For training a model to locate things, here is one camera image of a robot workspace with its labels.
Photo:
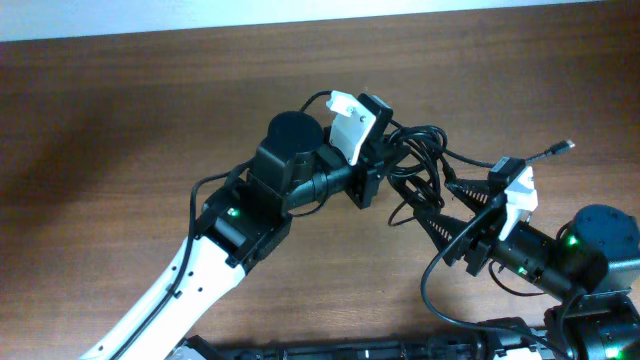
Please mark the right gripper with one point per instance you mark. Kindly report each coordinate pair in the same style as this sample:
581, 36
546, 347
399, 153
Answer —
476, 248

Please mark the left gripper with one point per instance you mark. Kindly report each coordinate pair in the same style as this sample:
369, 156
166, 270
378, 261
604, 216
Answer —
370, 169

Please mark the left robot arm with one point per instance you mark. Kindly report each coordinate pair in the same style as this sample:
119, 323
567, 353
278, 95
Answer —
298, 162

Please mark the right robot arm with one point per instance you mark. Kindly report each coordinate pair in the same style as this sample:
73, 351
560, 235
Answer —
589, 266

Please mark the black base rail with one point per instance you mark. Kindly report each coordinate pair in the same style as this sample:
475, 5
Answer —
447, 346

